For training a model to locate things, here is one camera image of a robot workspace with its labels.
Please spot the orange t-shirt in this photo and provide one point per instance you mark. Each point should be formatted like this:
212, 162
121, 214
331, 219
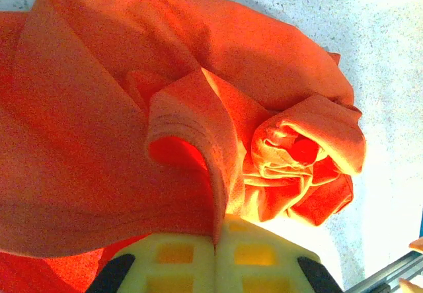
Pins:
99, 124

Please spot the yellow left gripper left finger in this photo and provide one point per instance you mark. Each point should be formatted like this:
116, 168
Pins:
165, 266

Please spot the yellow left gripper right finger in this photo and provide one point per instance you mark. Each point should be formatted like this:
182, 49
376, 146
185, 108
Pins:
264, 263

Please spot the aluminium front rail frame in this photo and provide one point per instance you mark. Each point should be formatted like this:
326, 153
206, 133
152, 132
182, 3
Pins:
390, 273

